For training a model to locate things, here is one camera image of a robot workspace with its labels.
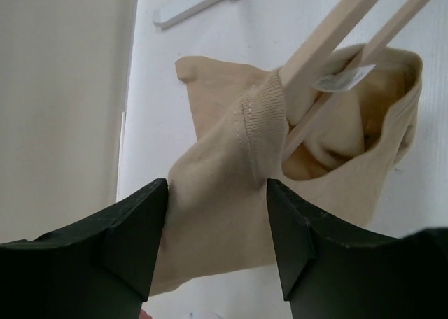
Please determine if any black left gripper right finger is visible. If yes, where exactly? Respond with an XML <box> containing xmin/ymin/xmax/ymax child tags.
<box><xmin>267</xmin><ymin>179</ymin><xmax>447</xmax><ymax>319</ymax></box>

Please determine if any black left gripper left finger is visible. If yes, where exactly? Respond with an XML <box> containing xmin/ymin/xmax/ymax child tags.
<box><xmin>1</xmin><ymin>178</ymin><xmax>168</xmax><ymax>318</ymax></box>

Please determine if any beige t shirt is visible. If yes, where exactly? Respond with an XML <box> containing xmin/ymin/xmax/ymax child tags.
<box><xmin>150</xmin><ymin>48</ymin><xmax>423</xmax><ymax>296</ymax></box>

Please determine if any white clothes rack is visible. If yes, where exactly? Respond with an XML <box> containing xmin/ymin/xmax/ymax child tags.
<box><xmin>152</xmin><ymin>0</ymin><xmax>239</xmax><ymax>29</ymax></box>

